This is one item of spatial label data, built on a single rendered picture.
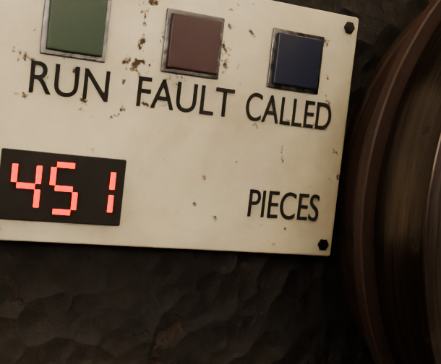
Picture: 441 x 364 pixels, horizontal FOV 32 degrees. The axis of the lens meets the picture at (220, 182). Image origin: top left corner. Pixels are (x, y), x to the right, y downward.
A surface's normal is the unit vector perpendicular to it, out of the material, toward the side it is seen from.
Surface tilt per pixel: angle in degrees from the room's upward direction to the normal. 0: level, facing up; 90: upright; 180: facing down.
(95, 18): 90
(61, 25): 90
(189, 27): 90
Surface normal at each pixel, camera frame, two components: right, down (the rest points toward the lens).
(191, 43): 0.41, 0.09
